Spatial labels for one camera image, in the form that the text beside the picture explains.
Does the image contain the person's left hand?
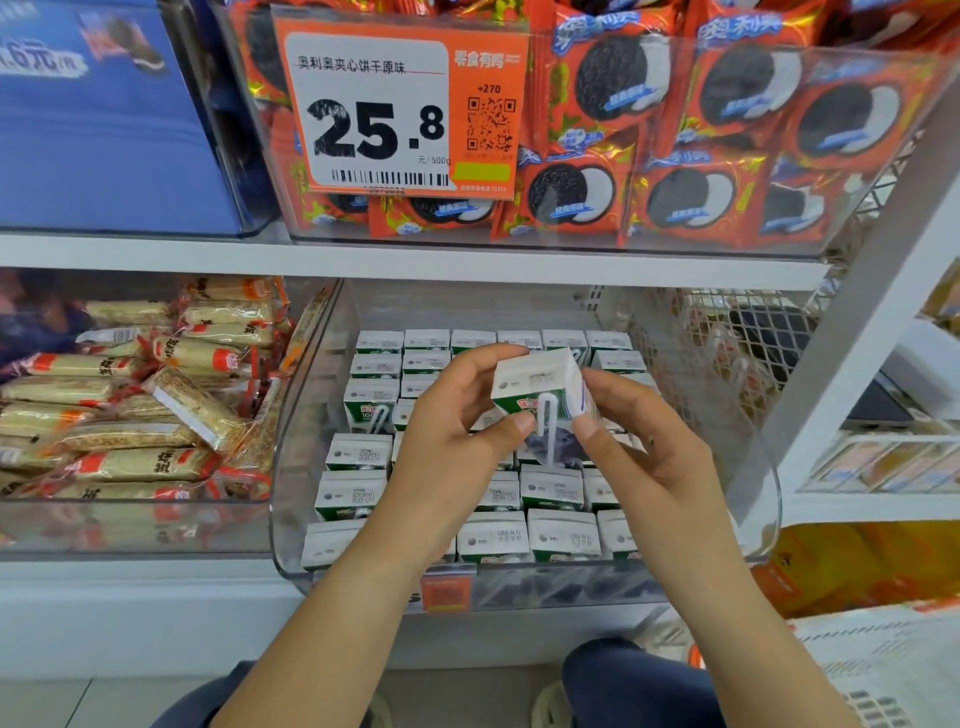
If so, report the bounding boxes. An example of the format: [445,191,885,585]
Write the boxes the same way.
[367,345,539,564]

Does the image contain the person's right hand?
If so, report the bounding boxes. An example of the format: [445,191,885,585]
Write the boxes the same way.
[570,364,744,587]

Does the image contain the rows of white juice cartons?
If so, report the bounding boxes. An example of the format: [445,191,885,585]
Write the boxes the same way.
[300,327,662,572]

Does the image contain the blueberry juice carton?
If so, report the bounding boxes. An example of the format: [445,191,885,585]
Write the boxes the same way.
[490,346,597,470]

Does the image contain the person's left forearm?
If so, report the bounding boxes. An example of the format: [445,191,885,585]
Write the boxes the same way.
[213,540,444,728]

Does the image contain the person's blue jeans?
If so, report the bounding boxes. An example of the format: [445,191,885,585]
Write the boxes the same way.
[150,637,729,728]

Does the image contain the person's right white shoe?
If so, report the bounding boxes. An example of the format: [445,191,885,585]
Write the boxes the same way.
[529,679,579,728]

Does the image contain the clear plastic display bin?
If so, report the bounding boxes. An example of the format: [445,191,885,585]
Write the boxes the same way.
[270,277,785,609]
[0,274,324,560]

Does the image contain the small orange price tag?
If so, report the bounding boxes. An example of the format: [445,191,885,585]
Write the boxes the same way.
[420,567,477,614]

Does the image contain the yellow orange snack packet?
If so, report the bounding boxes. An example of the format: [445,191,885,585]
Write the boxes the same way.
[750,520,960,617]

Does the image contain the white flat box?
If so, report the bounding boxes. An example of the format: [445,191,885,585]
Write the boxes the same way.
[885,318,960,422]

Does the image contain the pile of yellow wafer bars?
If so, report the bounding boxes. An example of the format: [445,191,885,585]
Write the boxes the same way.
[0,276,294,504]

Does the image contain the large white orange price tag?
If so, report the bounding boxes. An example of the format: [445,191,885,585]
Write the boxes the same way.
[270,7,531,201]

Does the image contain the stack of red cookie packets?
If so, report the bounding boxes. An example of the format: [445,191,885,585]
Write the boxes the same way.
[217,0,960,254]

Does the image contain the pile of blue snack packets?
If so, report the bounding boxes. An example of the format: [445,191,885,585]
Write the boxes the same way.
[0,277,99,377]

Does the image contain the blue cardboard display box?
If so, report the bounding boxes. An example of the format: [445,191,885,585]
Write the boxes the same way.
[0,0,272,239]

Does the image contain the white wire mesh divider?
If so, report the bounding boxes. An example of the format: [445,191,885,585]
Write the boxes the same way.
[675,282,842,422]

